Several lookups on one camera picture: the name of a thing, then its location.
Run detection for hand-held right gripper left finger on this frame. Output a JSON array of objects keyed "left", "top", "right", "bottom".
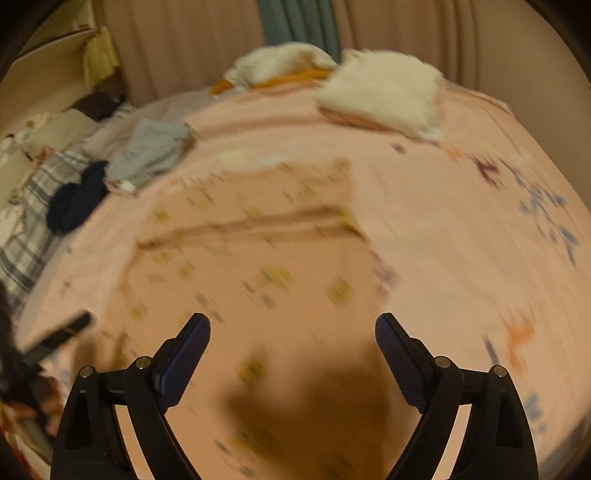
[{"left": 50, "top": 312, "right": 212, "bottom": 480}]

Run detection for plaid pillow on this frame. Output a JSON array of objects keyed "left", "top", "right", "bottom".
[{"left": 0, "top": 148, "right": 100, "bottom": 315}]

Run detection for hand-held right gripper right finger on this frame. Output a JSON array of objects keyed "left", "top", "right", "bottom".
[{"left": 375, "top": 312, "right": 540, "bottom": 480}]

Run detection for grey folded garment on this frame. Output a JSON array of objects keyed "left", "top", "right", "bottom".
[{"left": 106, "top": 119, "right": 195, "bottom": 185}]

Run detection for dark brown cloth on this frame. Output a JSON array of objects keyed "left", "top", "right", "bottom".
[{"left": 76, "top": 91, "right": 125, "bottom": 121}]

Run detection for teal curtain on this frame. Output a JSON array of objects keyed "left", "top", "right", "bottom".
[{"left": 256, "top": 0, "right": 340, "bottom": 54}]

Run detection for dark navy garment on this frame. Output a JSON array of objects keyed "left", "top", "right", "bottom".
[{"left": 47, "top": 161, "right": 109, "bottom": 234}]

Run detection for pink curtain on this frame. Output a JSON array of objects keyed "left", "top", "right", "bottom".
[{"left": 104, "top": 0, "right": 555, "bottom": 107}]

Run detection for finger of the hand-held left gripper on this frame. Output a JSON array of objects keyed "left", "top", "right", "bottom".
[{"left": 21, "top": 311, "right": 93, "bottom": 363}]

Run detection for pale pink garment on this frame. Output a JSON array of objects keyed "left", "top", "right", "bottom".
[{"left": 104, "top": 178, "right": 139, "bottom": 195}]

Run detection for pink animal print blanket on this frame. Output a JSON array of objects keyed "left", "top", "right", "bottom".
[{"left": 23, "top": 85, "right": 587, "bottom": 480}]

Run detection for white goose plush toy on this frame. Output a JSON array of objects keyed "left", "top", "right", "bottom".
[{"left": 210, "top": 42, "right": 338, "bottom": 95}]

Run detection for beige headboard cushion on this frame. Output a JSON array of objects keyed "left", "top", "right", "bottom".
[{"left": 21, "top": 111, "right": 100, "bottom": 158}]

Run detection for orange cartoon print shirt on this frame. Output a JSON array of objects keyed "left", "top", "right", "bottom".
[{"left": 115, "top": 157, "right": 407, "bottom": 480}]

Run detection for white folded clothes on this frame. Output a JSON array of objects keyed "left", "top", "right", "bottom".
[{"left": 315, "top": 48, "right": 446, "bottom": 143}]

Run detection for yellow pleated curtain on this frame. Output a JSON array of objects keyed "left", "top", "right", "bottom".
[{"left": 83, "top": 25, "right": 121, "bottom": 88}]

